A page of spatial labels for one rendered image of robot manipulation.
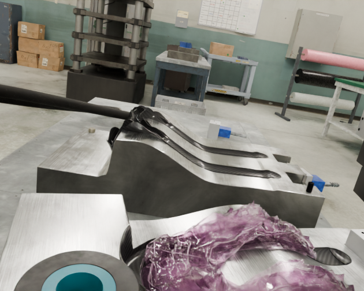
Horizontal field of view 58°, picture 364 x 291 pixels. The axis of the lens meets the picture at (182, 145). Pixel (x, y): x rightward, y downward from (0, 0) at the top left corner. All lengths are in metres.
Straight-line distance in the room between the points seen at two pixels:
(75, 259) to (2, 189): 0.43
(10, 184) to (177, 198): 0.31
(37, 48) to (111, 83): 2.98
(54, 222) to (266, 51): 7.03
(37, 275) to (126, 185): 0.35
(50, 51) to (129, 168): 6.72
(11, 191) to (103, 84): 4.03
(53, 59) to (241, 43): 3.79
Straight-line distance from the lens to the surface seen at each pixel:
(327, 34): 7.31
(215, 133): 1.12
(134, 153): 0.56
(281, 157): 0.80
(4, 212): 0.61
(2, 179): 0.71
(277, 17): 7.33
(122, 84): 4.58
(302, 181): 0.71
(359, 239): 0.56
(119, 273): 0.26
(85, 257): 0.27
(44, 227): 0.37
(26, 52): 7.41
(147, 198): 0.59
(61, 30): 7.56
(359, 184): 1.21
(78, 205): 0.40
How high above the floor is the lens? 1.11
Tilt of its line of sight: 18 degrees down
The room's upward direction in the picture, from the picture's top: 10 degrees clockwise
